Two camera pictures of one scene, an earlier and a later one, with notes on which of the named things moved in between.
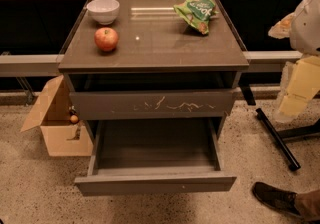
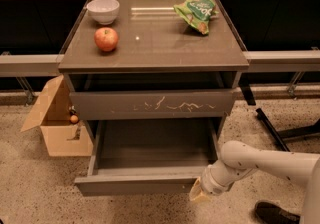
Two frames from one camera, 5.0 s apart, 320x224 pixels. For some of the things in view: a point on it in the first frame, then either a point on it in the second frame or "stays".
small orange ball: [74, 118] stays
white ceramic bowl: [104, 10] stays
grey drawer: [137, 156] stays
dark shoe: [283, 201] → [269, 213]
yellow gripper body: [307, 28] → [211, 180]
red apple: [106, 39] stays
